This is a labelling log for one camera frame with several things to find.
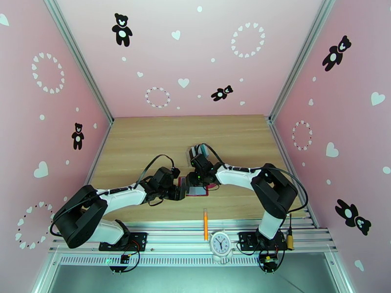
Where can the red leather card holder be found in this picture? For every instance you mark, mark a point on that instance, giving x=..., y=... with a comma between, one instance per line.
x=197, y=191

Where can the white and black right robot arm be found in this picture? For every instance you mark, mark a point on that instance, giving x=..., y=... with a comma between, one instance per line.
x=235, y=176

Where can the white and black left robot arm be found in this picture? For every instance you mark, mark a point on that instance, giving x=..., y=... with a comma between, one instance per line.
x=128, y=194

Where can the orange pencil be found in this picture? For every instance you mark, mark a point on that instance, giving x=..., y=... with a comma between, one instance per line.
x=205, y=225

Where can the white alarm clock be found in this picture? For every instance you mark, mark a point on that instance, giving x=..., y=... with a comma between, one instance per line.
x=220, y=241

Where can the perforated metal strip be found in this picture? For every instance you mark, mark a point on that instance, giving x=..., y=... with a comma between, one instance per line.
x=183, y=261

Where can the aluminium mounting rail platform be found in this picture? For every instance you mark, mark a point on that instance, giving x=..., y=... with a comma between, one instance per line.
x=177, y=237

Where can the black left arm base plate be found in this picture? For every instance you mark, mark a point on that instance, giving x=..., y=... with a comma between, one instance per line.
x=137, y=238

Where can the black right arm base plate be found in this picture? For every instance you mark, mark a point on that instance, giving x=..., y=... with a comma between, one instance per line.
x=246, y=240

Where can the aluminium table edge rail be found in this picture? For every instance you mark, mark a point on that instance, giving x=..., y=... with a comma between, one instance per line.
x=100, y=148
x=279, y=142

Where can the aluminium frame post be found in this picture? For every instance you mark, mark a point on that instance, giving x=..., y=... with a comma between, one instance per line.
x=78, y=58
x=300, y=57

